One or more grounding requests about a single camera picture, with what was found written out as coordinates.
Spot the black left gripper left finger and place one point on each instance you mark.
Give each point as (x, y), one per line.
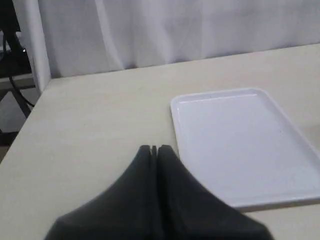
(125, 211)

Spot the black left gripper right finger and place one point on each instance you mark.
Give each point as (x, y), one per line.
(190, 212)

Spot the white plastic tray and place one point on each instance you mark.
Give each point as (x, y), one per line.
(241, 146)

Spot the white curtain backdrop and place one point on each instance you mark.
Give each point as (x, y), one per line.
(66, 38)

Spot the black stand with cables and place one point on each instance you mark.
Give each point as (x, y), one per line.
(15, 60)

